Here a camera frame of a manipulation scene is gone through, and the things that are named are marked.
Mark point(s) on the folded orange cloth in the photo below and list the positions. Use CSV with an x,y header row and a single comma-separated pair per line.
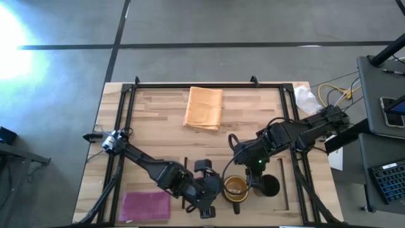
x,y
204,107

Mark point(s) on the backlit keyboard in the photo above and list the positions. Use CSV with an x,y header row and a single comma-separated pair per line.
x,y
390,182

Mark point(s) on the black device with blue light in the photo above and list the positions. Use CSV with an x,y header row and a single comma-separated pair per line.
x,y
6,136

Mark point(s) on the black beam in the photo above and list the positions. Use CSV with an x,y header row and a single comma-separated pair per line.
x,y
348,136

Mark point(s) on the grey desk top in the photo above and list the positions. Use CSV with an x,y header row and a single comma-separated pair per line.
x,y
373,104

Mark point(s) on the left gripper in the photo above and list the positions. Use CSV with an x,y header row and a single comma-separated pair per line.
x,y
207,188

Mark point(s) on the black pen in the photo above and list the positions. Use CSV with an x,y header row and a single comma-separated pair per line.
x,y
392,72

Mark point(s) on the yellow mug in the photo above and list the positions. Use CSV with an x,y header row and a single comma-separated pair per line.
x,y
235,183

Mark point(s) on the tall black cup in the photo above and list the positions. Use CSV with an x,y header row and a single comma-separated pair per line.
x,y
271,186

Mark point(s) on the crumpled clear plastic bag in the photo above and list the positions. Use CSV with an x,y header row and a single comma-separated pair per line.
x,y
305,99

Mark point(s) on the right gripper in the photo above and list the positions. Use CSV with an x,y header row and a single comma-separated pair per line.
x,y
253,153

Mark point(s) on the white paper sheet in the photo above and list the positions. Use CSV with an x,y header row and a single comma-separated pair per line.
x,y
337,160

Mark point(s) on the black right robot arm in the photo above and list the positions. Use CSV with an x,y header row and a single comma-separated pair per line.
x,y
316,122

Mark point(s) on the smartphone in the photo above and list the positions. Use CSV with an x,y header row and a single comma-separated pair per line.
x,y
392,118

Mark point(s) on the black aluminium frame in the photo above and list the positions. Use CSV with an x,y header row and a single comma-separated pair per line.
x,y
209,85

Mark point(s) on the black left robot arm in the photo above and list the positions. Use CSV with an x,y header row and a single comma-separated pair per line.
x,y
142,160

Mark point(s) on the grey side table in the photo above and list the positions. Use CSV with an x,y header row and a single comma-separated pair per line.
x,y
367,152

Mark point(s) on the purple cloth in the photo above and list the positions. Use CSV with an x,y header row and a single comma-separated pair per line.
x,y
145,206

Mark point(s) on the black pole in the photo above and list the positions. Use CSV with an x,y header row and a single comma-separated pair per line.
x,y
387,52

